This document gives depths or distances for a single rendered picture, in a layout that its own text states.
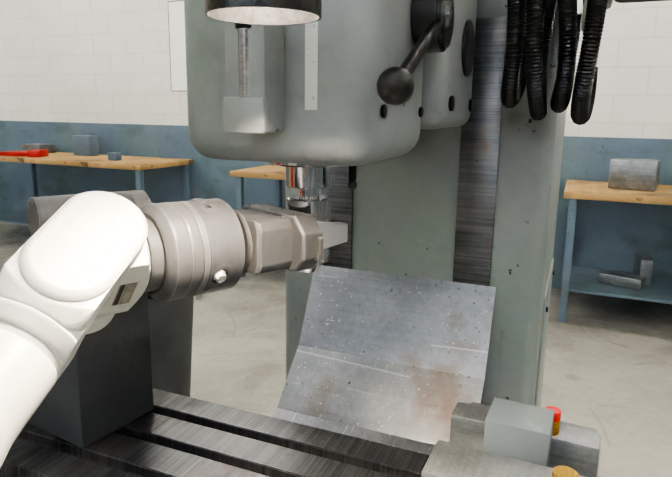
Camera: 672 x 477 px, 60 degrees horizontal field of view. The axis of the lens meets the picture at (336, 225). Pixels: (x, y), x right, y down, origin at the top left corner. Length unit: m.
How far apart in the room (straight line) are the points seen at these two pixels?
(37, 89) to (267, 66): 6.86
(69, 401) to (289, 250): 0.40
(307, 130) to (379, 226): 0.50
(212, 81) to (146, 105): 5.70
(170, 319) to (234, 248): 2.01
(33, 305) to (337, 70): 0.29
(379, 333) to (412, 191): 0.24
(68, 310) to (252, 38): 0.25
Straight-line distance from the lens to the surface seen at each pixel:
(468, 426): 0.68
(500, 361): 1.01
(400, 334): 0.98
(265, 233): 0.54
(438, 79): 0.68
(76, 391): 0.83
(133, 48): 6.37
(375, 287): 1.00
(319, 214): 0.60
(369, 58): 0.51
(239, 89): 0.50
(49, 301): 0.43
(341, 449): 0.81
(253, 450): 0.81
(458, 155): 0.94
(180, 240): 0.50
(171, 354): 2.59
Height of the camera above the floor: 1.36
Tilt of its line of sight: 11 degrees down
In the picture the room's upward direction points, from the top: 1 degrees clockwise
